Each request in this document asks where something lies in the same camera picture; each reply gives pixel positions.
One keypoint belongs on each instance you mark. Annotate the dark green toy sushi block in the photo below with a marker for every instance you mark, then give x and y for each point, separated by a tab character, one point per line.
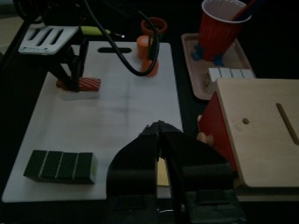
57	166

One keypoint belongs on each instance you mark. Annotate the blue plastic object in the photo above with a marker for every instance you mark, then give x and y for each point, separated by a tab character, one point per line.
196	54

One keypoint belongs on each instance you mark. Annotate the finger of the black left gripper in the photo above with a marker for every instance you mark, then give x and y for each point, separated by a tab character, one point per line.
80	61
64	73

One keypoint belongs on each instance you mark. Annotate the red plastic cup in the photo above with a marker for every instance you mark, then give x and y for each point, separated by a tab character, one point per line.
217	32

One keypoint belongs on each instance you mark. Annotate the beige plastic tray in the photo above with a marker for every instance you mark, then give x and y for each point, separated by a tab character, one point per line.
193	75

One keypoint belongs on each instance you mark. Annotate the white cutting board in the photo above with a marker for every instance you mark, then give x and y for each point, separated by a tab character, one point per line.
116	122

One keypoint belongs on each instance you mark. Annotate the white toy rice block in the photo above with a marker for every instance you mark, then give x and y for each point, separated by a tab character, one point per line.
229	73

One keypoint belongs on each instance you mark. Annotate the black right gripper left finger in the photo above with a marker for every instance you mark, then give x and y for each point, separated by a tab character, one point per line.
132	175

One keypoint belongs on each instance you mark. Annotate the toy salmon slice red striped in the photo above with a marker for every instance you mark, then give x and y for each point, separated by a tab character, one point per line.
89	83

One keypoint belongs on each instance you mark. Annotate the wooden box with red side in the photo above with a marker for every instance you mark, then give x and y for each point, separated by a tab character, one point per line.
260	137

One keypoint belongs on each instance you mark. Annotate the orange toy carrot piece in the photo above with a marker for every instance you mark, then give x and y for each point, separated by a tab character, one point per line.
150	70
142	46

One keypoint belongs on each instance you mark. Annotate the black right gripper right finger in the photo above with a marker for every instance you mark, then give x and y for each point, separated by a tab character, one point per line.
201	180

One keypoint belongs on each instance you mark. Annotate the red plastic spatula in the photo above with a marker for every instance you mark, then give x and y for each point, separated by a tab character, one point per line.
244	8

